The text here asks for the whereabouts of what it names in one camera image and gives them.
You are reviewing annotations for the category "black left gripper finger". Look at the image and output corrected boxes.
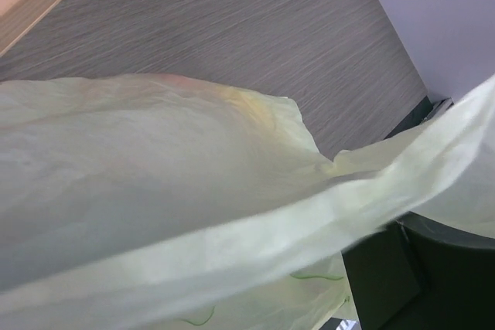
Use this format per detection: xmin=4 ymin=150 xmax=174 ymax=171
xmin=343 ymin=213 xmax=494 ymax=329

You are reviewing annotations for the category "pale green plastic bag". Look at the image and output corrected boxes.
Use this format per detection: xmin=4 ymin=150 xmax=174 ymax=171
xmin=1 ymin=74 xmax=494 ymax=329

